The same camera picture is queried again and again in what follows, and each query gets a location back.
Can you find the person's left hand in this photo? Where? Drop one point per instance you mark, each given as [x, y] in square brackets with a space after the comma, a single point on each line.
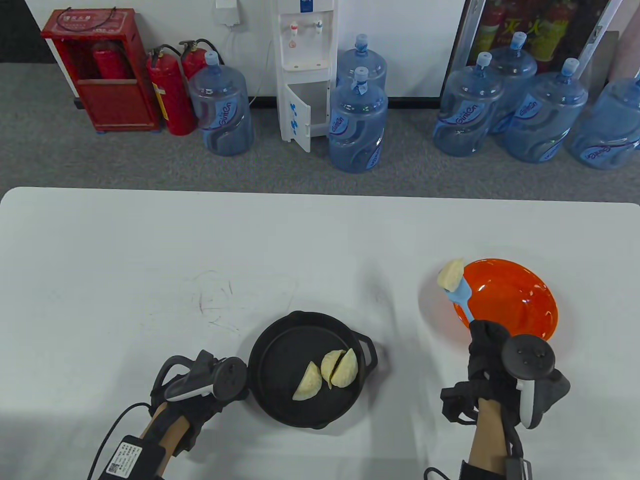
[202, 415]

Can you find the person's right hand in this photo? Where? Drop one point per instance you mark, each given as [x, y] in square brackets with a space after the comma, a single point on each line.
[487, 350]

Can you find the blue dessert shovel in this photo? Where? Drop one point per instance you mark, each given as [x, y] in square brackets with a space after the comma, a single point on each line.
[462, 300]

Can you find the orange plastic bowl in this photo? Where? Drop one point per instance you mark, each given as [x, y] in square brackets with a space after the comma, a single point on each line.
[520, 300]

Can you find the pale yellow dumpling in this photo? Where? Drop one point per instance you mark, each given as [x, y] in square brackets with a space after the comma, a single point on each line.
[346, 372]
[309, 384]
[451, 274]
[330, 365]

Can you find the black frying pan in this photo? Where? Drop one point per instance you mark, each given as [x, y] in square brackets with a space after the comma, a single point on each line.
[280, 360]

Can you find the person's left forearm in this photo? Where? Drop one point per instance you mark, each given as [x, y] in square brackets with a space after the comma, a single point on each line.
[167, 430]

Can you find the person's right forearm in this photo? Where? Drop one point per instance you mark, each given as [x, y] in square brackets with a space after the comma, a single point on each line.
[490, 435]

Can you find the black grey right hand controller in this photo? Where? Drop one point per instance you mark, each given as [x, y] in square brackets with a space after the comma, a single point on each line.
[527, 355]

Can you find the black grey hand controller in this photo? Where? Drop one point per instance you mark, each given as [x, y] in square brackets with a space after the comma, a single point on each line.
[527, 355]
[232, 380]

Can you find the black grey left hand controller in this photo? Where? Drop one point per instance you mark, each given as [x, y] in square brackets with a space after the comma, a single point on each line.
[232, 380]

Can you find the black left wrist sensor box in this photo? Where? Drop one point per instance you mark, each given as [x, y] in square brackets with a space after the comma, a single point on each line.
[132, 460]

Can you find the black wrist sensor box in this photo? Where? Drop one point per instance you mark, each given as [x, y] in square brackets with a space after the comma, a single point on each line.
[520, 470]
[132, 460]

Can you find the black right wrist sensor box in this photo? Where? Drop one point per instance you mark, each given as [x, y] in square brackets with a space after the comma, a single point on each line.
[520, 470]

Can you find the blue water jug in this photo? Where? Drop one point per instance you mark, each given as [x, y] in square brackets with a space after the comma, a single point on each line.
[610, 125]
[467, 115]
[545, 120]
[357, 130]
[375, 65]
[517, 65]
[222, 115]

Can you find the tall red fire extinguisher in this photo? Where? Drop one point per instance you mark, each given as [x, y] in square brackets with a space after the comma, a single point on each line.
[172, 100]

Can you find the red fire extinguisher cabinet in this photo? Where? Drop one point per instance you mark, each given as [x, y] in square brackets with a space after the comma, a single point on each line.
[117, 105]

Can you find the short red fire extinguisher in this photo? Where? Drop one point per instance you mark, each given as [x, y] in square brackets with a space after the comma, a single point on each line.
[192, 65]

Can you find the white water dispenser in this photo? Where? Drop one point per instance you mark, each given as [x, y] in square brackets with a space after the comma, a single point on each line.
[305, 50]

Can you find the red extinguisher inside cabinet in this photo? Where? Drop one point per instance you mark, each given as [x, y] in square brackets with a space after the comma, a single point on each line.
[111, 65]

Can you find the glass door with metal frame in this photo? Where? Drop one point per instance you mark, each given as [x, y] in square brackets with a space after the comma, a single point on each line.
[500, 25]

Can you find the white wall box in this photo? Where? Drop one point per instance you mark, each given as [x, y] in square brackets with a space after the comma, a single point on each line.
[227, 12]

